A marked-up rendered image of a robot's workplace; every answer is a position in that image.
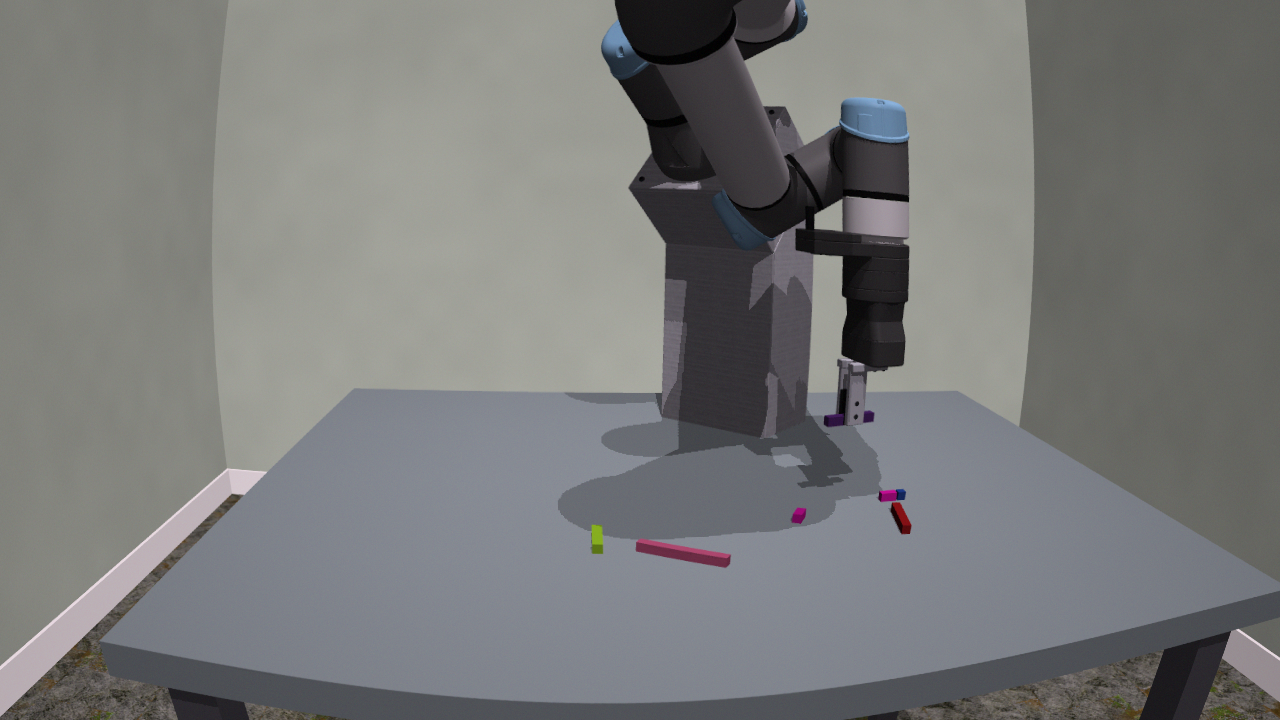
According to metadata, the pink rod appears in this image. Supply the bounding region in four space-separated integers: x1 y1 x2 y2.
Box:
636 539 731 568

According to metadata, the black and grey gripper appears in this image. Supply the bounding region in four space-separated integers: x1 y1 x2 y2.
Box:
795 197 909 427

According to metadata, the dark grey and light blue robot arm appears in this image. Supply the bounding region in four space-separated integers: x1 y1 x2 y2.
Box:
602 0 909 251

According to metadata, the purple rod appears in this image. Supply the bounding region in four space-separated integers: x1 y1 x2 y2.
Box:
824 411 874 427

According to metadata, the red rod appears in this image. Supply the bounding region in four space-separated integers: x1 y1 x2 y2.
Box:
891 502 913 534

